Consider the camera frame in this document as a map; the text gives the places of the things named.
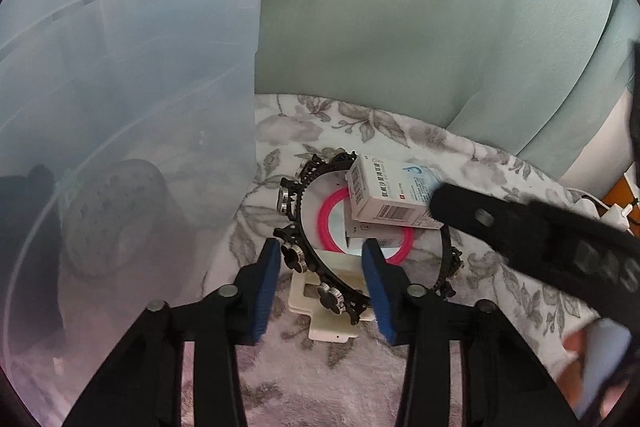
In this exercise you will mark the white charger adapter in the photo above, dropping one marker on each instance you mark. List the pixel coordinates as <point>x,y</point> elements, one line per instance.
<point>617,217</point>

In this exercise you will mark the green curtain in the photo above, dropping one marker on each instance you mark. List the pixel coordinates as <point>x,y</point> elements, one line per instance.
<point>545,80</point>

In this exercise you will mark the pink rimmed round mirror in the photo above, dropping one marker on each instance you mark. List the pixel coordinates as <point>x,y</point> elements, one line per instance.
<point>338,232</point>

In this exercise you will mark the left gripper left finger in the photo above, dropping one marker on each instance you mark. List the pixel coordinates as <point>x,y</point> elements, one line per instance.
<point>257,284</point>

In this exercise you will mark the floral white blanket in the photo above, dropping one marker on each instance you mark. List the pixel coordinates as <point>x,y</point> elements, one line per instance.
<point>291,379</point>

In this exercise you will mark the black beaded headband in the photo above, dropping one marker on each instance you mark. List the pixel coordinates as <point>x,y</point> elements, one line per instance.
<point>339,283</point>

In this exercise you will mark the brown packing tape roll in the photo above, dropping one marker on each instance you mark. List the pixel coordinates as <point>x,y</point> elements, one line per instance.
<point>112,217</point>

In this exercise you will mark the medicine box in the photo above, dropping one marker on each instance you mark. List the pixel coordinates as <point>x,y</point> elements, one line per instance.
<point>391,192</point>

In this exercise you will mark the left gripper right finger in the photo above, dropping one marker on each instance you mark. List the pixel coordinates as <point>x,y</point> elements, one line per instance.
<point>387,285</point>

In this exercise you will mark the clear plastic storage bin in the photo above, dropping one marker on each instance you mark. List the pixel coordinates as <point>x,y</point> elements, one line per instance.
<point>86,84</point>

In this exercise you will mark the brown wooden headboard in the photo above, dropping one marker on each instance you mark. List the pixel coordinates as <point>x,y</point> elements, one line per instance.
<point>626,192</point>

